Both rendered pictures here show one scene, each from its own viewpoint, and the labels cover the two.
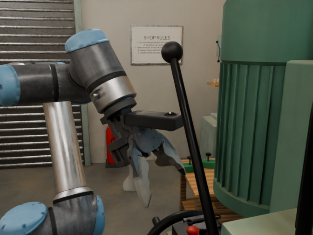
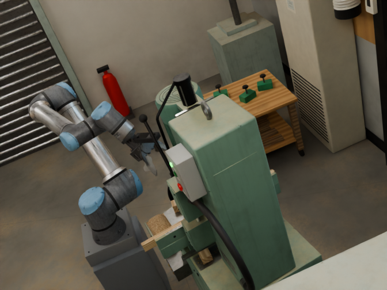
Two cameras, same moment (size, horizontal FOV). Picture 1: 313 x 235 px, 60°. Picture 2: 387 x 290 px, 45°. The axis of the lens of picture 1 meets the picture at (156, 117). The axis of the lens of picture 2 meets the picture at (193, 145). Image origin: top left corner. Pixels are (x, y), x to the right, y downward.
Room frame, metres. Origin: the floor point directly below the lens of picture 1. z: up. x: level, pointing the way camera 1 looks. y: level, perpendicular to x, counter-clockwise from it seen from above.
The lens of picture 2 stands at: (-1.15, -0.27, 2.29)
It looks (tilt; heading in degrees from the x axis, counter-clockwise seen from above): 34 degrees down; 3
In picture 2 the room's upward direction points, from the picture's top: 21 degrees counter-clockwise
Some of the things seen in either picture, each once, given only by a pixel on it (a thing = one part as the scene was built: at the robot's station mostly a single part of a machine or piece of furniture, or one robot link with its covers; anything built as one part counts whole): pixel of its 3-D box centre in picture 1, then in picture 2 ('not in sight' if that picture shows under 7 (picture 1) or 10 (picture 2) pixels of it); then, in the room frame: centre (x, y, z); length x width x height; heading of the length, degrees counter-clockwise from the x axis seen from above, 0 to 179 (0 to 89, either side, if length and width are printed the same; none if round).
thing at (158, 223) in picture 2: not in sight; (158, 223); (0.41, 0.09, 0.92); 0.14 x 0.09 x 0.04; 17
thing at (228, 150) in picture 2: not in sight; (237, 199); (0.13, -0.27, 1.16); 0.22 x 0.22 x 0.72; 17
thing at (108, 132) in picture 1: (112, 142); (114, 92); (3.21, 0.56, 0.30); 0.19 x 0.18 x 0.60; 9
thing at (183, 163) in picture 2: not in sight; (186, 172); (0.06, -0.14, 1.40); 0.10 x 0.06 x 0.16; 17
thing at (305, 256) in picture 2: not in sight; (241, 246); (0.29, -0.22, 0.76); 0.57 x 0.45 x 0.09; 17
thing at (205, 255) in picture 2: not in sight; (205, 256); (0.24, -0.07, 0.82); 0.05 x 0.05 x 0.03; 11
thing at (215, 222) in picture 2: not in sight; (223, 247); (-0.03, -0.17, 1.12); 0.33 x 0.05 x 0.36; 17
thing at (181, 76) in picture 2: not in sight; (189, 98); (0.27, -0.22, 1.53); 0.08 x 0.08 x 0.17; 17
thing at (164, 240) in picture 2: not in sight; (218, 210); (0.36, -0.18, 0.93); 0.60 x 0.02 x 0.06; 107
